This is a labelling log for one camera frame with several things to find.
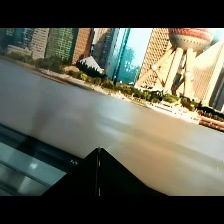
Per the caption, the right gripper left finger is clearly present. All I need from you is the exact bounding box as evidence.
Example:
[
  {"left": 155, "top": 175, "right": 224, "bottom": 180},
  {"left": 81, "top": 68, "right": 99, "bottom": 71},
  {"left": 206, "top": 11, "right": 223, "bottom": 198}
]
[{"left": 42, "top": 147, "right": 100, "bottom": 197}]

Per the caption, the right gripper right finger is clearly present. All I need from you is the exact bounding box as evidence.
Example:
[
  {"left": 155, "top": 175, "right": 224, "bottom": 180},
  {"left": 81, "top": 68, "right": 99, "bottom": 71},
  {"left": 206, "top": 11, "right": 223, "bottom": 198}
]
[{"left": 99, "top": 147, "right": 169, "bottom": 197}]

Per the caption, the silver frame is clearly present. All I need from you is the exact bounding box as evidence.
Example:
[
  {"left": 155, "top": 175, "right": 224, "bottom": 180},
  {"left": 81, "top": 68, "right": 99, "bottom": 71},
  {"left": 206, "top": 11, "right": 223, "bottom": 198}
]
[{"left": 0, "top": 140, "right": 68, "bottom": 197}]

